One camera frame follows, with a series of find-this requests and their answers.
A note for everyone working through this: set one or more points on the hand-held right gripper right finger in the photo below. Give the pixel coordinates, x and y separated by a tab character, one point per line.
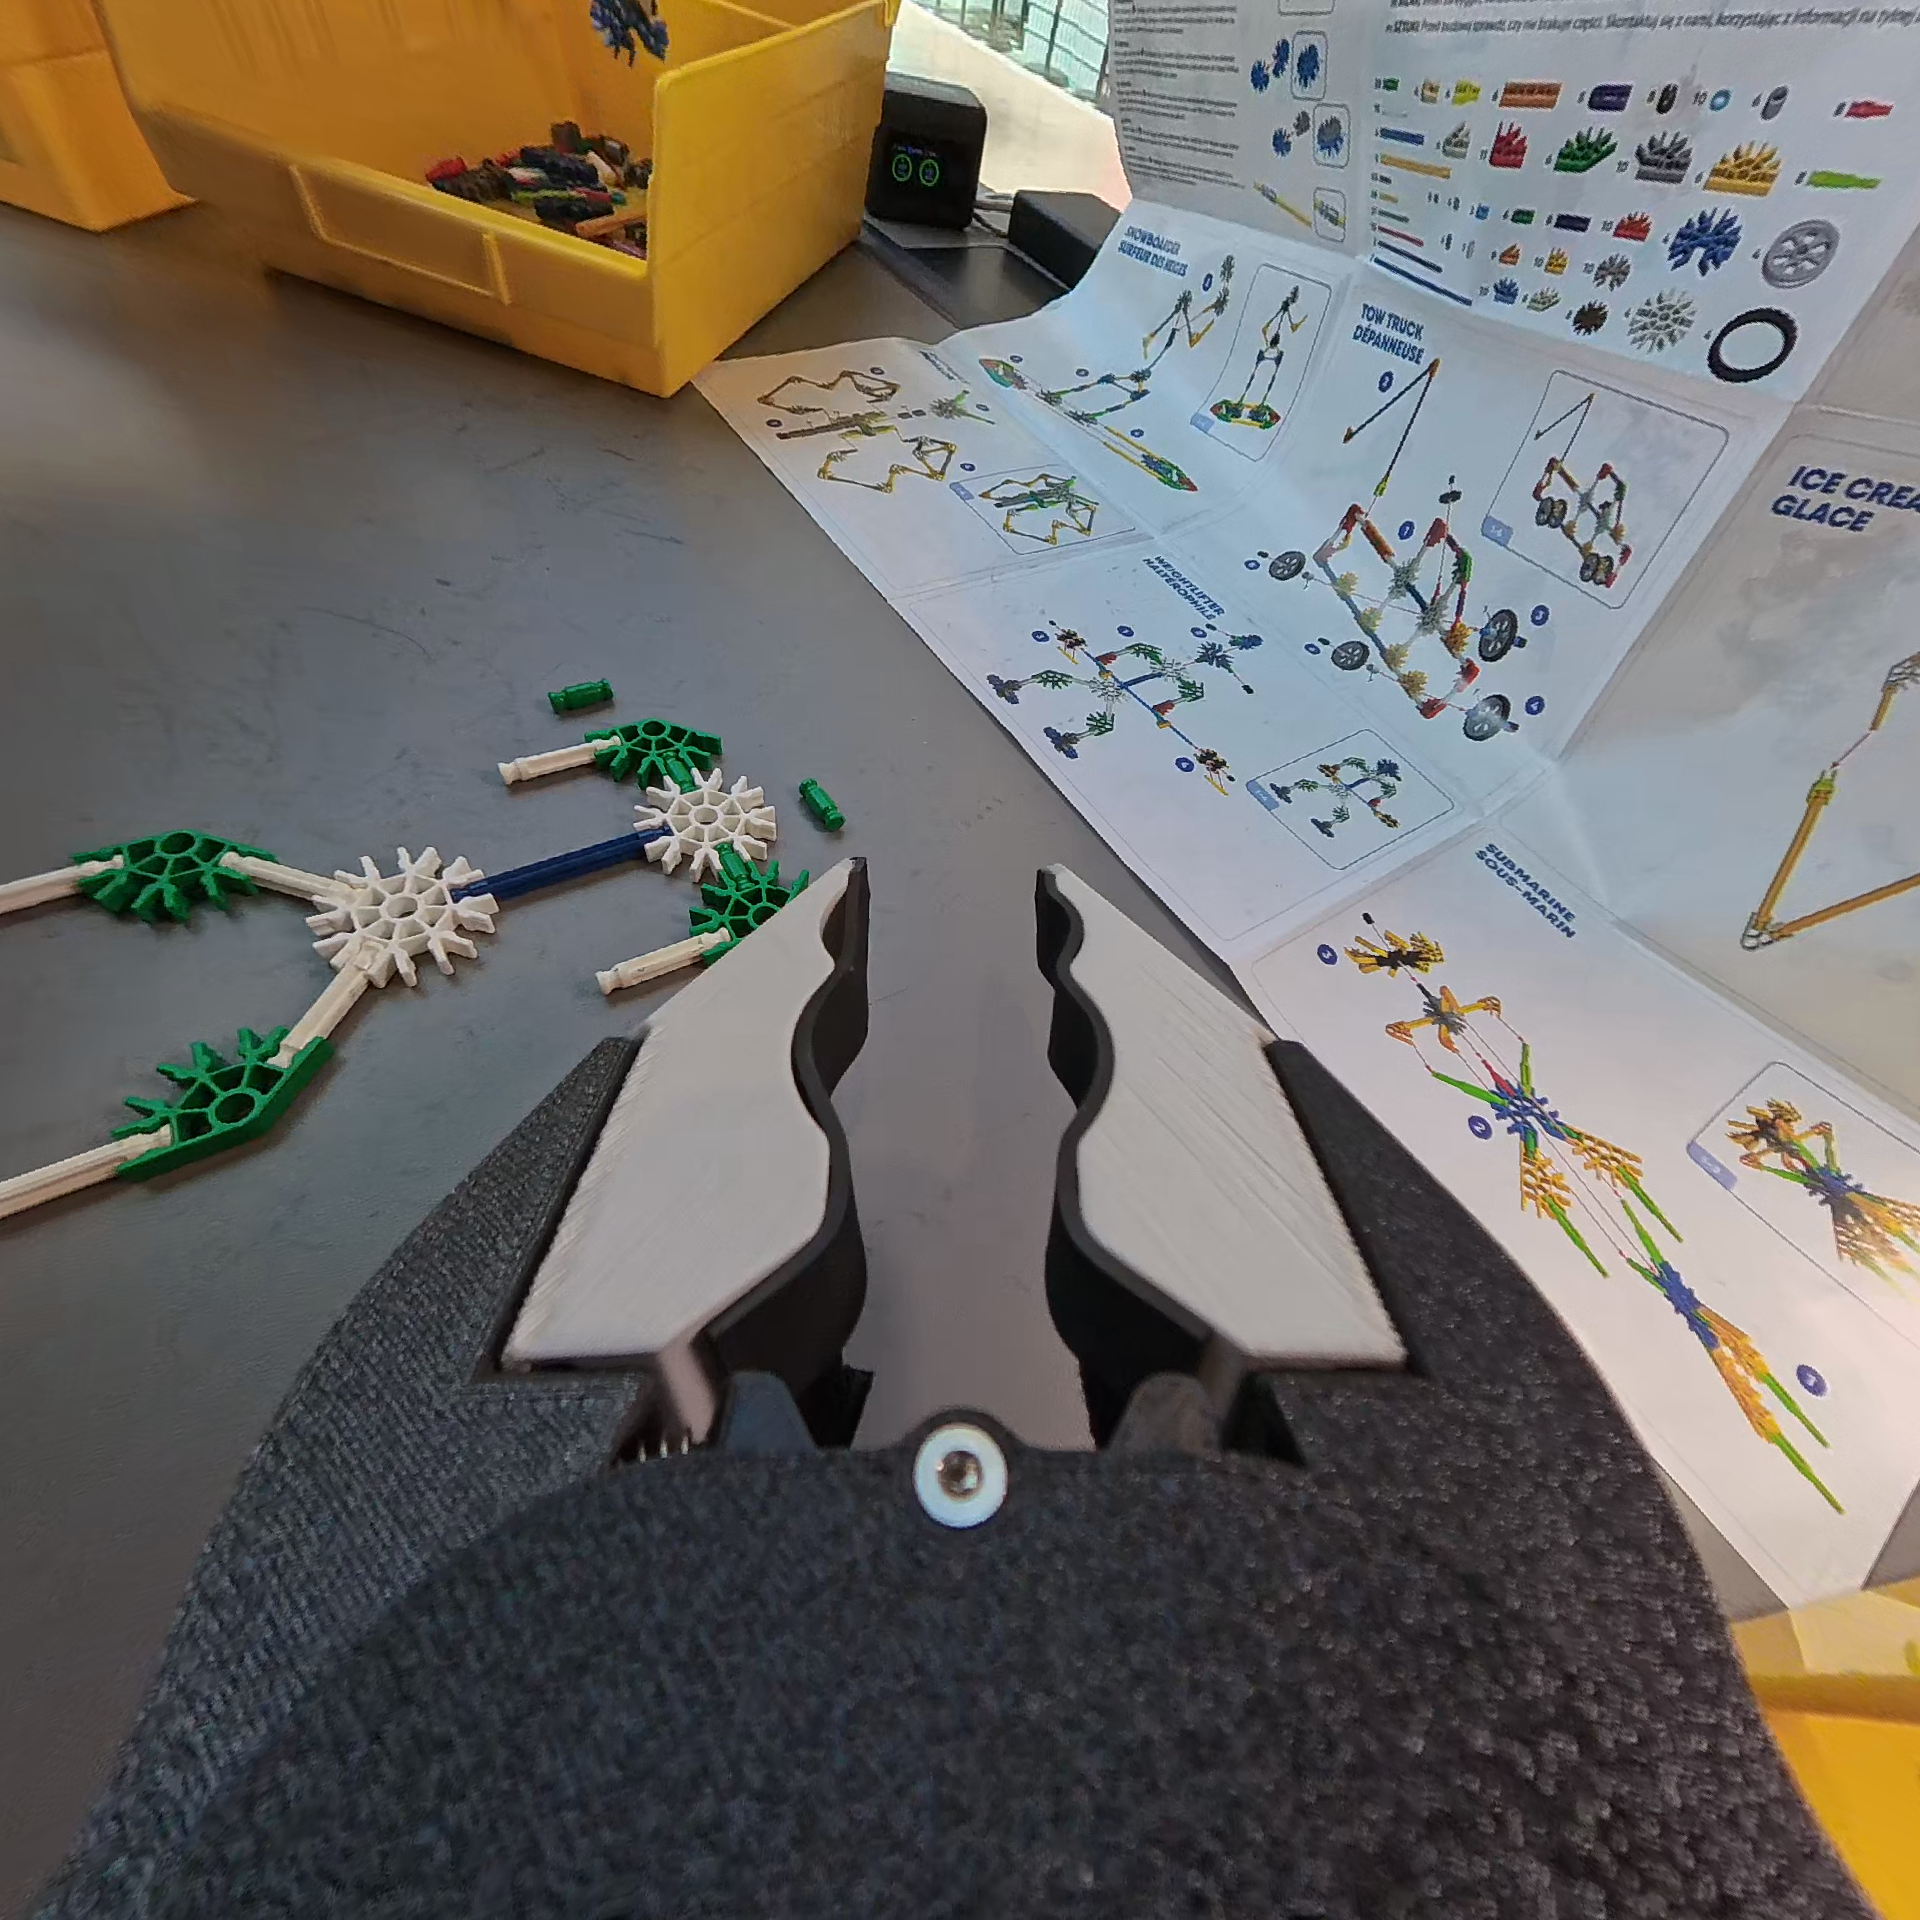
1230	1202

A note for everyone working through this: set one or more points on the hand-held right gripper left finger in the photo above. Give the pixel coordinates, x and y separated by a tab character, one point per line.
692	1202

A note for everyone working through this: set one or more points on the green white toy connector assembly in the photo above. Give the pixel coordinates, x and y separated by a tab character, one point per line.
557	867

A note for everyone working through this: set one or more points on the short green toy rod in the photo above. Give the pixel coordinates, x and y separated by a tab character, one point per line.
822	804
582	697

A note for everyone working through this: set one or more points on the pile of colourful toy pieces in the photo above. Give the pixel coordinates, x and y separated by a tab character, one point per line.
541	173

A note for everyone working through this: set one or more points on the blue snowflake toy connector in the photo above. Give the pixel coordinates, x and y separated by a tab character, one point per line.
630	23

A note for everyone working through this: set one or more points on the grey desk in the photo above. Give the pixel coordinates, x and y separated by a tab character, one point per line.
375	525

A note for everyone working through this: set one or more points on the folded paper instruction sheet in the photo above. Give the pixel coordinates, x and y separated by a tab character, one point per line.
1651	751

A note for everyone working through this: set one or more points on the black power adapter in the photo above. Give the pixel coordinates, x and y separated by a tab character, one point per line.
1067	234

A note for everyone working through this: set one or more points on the black device with green display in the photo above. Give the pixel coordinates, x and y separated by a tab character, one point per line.
922	121

